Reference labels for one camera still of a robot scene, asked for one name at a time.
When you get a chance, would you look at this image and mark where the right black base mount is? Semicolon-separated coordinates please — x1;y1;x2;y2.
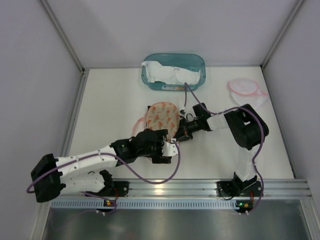
216;180;263;199

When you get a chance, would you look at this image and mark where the white bra in bin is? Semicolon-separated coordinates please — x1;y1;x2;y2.
141;61;201;85

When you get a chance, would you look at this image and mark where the left aluminium corner post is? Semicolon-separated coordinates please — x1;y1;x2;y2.
37;0;85;73

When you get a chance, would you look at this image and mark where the aluminium corner post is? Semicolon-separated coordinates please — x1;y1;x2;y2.
37;0;85;73
260;0;307;69

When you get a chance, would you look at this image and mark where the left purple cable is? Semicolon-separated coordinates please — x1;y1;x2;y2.
26;139;181;216

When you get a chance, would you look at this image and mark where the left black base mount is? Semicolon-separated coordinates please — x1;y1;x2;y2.
98;180;129;197

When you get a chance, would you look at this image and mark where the right aluminium corner post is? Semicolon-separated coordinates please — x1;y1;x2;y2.
260;0;307;69

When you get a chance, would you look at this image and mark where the purple cable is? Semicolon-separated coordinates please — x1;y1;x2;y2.
182;82;266;215
26;139;181;216

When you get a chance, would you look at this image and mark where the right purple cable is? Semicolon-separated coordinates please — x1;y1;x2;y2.
182;82;266;215

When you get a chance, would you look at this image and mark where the small white mesh laundry bag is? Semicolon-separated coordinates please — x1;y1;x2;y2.
227;78;269;110

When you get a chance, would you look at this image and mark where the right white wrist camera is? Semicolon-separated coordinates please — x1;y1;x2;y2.
178;106;186;118

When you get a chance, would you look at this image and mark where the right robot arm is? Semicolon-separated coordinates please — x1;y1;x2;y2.
174;103;269;195

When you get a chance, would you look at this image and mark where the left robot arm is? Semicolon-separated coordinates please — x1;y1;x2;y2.
26;129;178;203

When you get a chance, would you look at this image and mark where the perforated cable duct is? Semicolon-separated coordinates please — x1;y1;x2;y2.
50;198;252;210

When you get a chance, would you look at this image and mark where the aluminium front rail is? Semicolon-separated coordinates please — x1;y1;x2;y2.
41;177;312;200

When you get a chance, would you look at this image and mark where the floral pink laundry bag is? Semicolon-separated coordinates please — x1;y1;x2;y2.
132;101;180;139

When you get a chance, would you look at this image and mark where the teal plastic bin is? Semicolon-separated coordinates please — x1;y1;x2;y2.
141;53;206;91

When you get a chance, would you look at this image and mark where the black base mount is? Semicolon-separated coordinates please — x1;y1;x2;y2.
216;180;263;199
98;180;129;197

